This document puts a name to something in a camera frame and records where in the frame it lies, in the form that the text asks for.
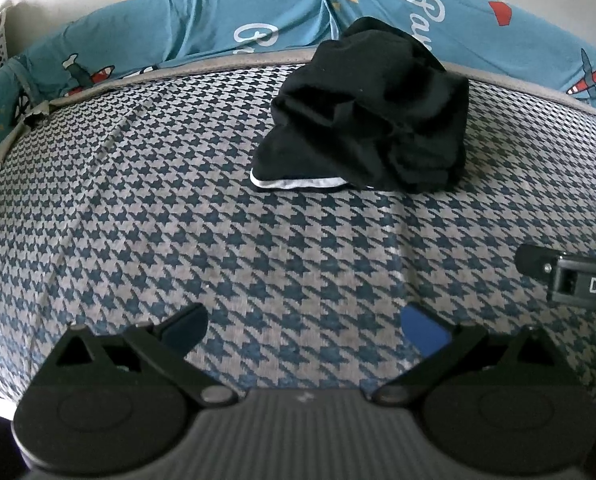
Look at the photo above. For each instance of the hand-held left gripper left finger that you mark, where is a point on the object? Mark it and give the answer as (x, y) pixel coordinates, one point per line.
(187, 324)

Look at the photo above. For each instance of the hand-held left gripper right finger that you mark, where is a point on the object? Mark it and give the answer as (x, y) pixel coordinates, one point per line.
(423, 331)

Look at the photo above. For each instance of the black red-print t-shirt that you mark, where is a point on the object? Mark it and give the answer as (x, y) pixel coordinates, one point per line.
(368, 110)

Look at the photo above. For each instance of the short blue printed bed bumper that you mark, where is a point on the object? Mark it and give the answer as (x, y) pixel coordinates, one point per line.
(2, 110)

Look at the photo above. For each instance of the long blue printed bed bumper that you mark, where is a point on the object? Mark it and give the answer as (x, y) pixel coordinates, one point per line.
(202, 15)

